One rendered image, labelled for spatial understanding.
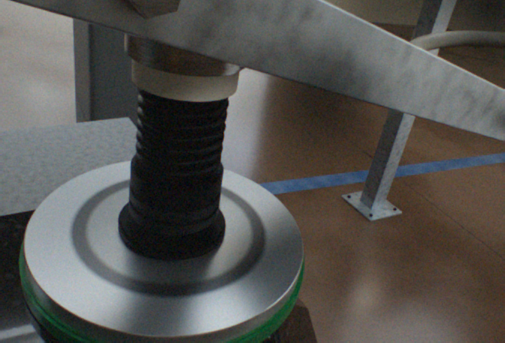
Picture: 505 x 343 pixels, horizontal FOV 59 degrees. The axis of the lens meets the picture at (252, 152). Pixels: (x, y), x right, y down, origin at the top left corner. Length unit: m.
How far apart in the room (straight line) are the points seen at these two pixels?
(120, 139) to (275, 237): 0.25
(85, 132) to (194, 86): 0.30
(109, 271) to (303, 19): 0.21
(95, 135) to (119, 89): 0.82
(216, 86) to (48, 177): 0.25
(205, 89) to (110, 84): 1.09
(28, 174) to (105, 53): 0.87
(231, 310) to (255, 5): 0.19
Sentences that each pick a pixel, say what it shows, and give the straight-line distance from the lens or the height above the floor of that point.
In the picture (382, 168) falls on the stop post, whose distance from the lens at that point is 1.98.
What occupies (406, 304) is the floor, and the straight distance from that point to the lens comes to 1.68.
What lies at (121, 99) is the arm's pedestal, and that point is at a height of 0.54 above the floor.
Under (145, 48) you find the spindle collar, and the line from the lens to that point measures 0.27.
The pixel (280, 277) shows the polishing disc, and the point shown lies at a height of 0.85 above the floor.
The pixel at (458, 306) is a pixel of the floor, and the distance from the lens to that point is 1.78.
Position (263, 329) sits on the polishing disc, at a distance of 0.32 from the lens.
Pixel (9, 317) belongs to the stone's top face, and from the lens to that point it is 0.34.
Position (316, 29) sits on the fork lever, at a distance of 0.27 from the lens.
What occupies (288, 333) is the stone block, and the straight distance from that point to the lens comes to 0.39.
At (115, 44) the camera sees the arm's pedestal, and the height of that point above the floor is 0.71.
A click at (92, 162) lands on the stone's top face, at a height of 0.82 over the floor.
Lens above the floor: 1.07
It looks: 27 degrees down
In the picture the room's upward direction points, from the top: 10 degrees clockwise
